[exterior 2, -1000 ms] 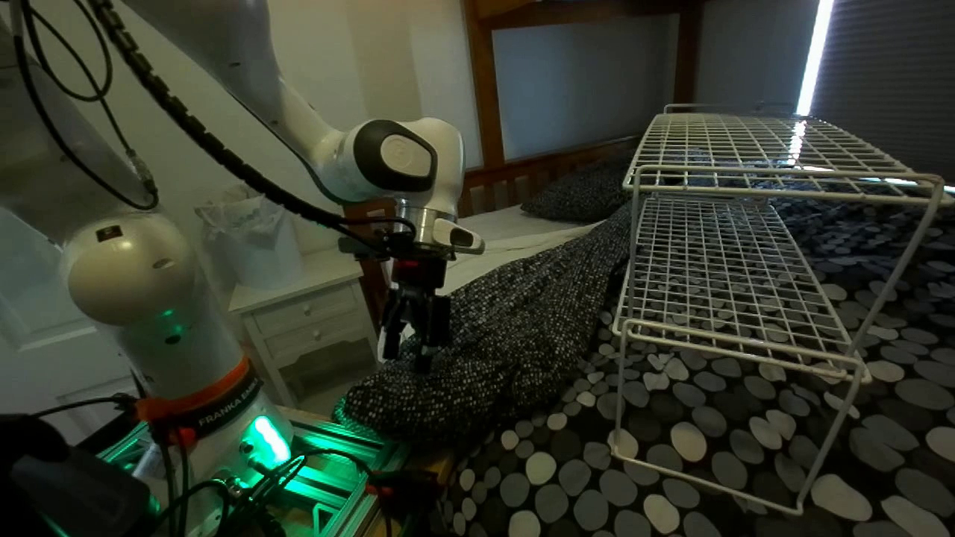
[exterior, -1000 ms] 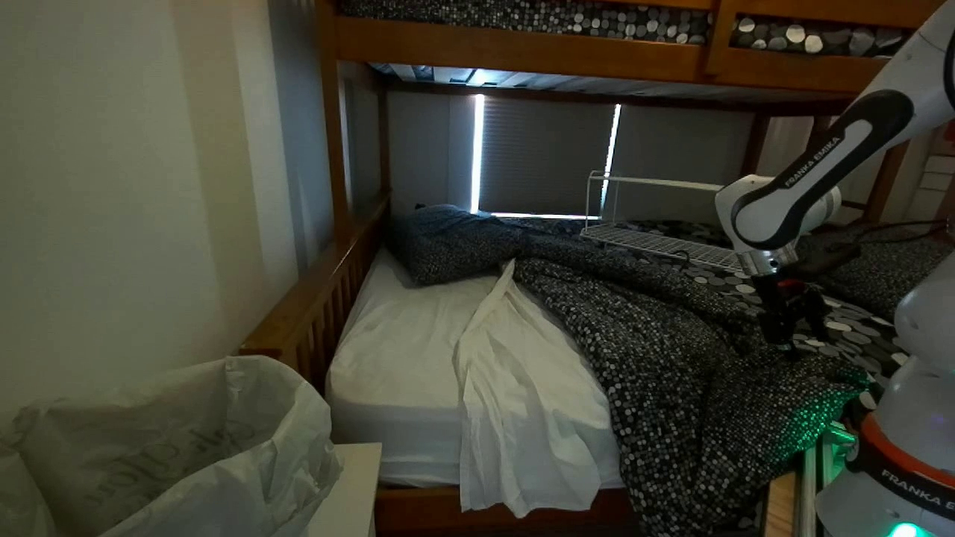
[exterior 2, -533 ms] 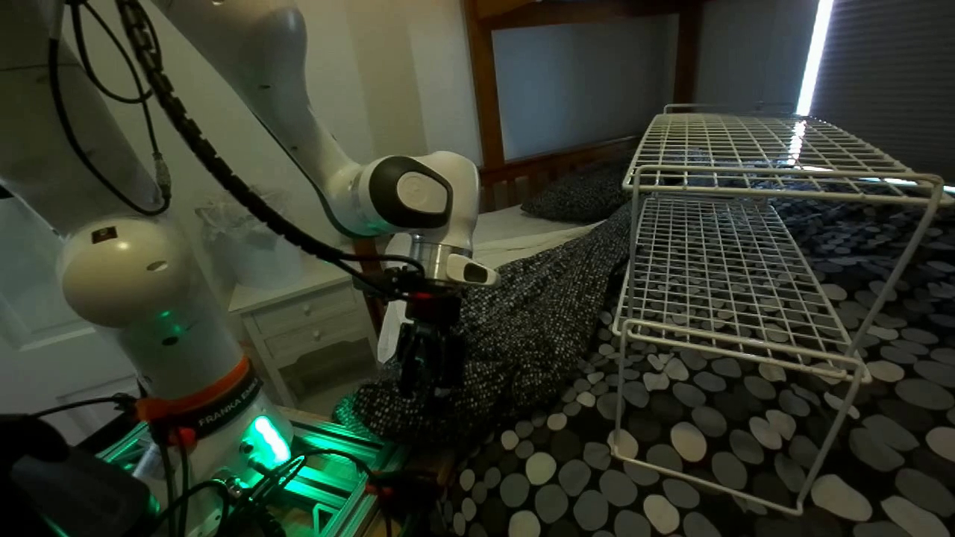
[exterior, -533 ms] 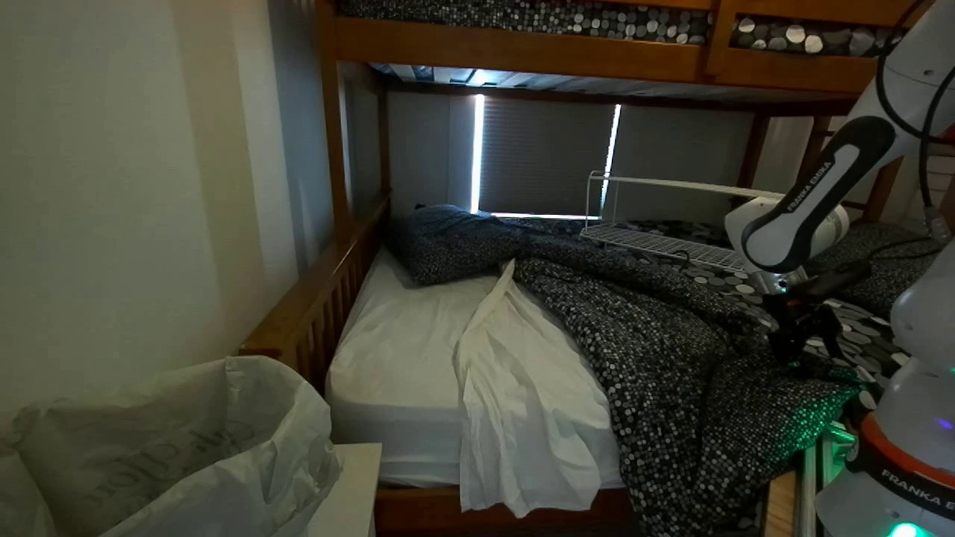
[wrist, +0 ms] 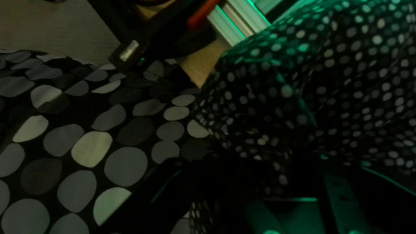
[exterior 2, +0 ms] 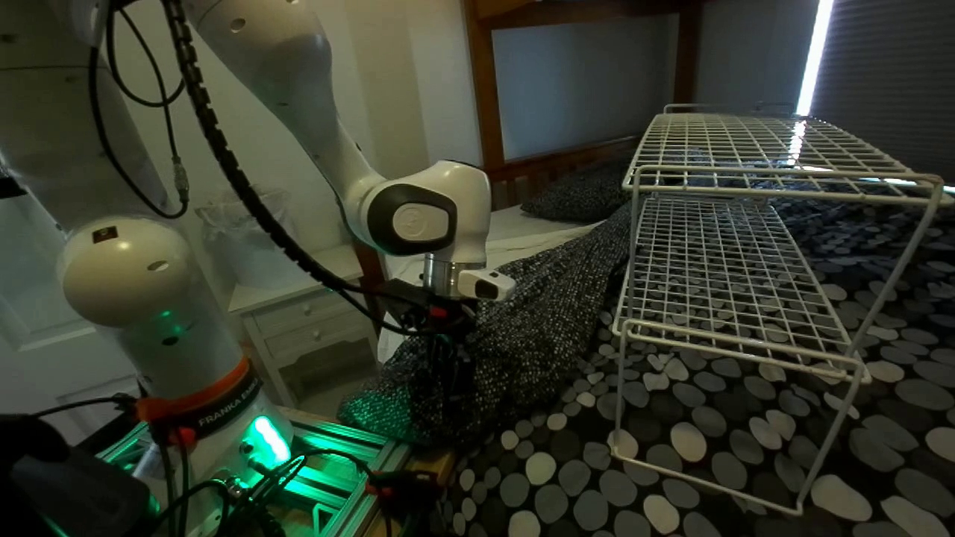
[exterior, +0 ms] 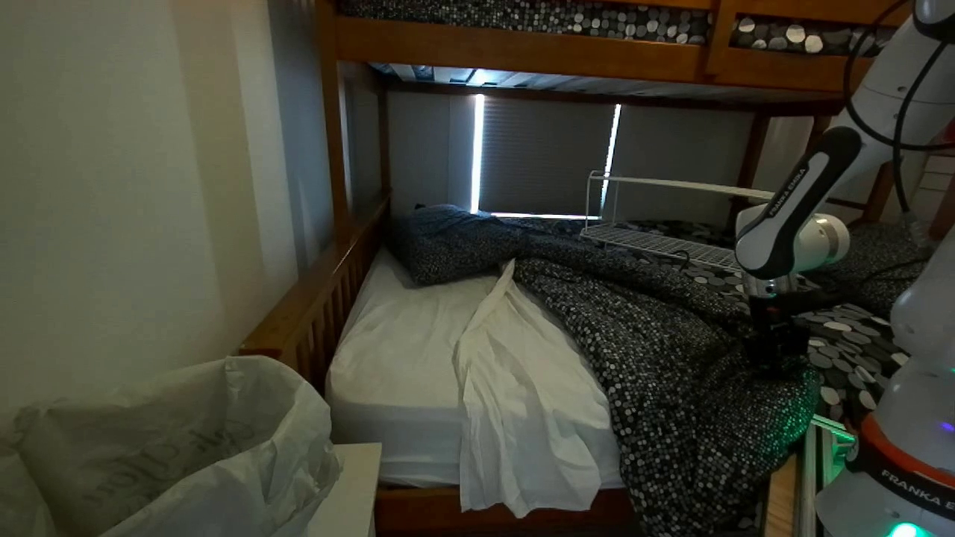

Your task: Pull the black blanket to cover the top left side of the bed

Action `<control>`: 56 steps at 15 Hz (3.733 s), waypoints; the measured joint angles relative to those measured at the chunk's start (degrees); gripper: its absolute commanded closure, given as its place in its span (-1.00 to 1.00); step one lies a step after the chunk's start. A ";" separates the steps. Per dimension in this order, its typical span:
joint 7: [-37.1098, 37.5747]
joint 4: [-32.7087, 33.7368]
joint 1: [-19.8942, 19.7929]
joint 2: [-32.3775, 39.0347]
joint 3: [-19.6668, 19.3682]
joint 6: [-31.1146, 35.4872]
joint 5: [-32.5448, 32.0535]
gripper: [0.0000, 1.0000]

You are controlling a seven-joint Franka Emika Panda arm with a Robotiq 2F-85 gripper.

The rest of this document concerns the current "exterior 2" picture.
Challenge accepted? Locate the green-lit metal base frame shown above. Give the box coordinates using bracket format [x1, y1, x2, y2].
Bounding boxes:
[94, 411, 428, 537]

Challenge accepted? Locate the white wire shelf rack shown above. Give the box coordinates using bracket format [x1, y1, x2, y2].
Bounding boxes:
[607, 103, 946, 520]

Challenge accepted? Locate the white nightstand with drawer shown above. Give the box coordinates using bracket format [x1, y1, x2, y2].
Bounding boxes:
[229, 282, 383, 411]

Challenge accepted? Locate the thin black cable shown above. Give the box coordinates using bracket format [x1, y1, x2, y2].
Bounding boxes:
[88, 0, 194, 225]

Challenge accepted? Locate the dark window blind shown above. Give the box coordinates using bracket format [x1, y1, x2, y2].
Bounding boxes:
[696, 0, 955, 185]

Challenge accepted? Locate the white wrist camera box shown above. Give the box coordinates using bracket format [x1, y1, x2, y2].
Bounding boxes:
[452, 262, 520, 305]

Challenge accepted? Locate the dark speckled pillow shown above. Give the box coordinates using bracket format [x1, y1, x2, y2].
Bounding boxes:
[516, 162, 637, 228]

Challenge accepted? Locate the grey pebble pattern bedspread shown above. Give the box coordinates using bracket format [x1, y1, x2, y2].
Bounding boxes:
[435, 182, 955, 537]

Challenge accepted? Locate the white panelled door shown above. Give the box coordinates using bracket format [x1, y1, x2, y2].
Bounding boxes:
[0, 167, 144, 420]

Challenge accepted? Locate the black white-dotted blanket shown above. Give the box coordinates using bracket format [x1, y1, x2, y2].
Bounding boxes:
[340, 197, 644, 450]

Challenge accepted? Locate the black box device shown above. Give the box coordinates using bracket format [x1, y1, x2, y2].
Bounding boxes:
[0, 411, 155, 537]

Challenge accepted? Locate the black corrugated cable hose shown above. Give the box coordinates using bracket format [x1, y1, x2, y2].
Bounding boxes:
[161, 0, 432, 337]

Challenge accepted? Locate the brown wooden bed frame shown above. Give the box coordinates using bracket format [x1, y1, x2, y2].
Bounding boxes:
[352, 0, 705, 331]

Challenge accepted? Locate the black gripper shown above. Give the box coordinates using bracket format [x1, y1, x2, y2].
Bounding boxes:
[400, 282, 483, 417]

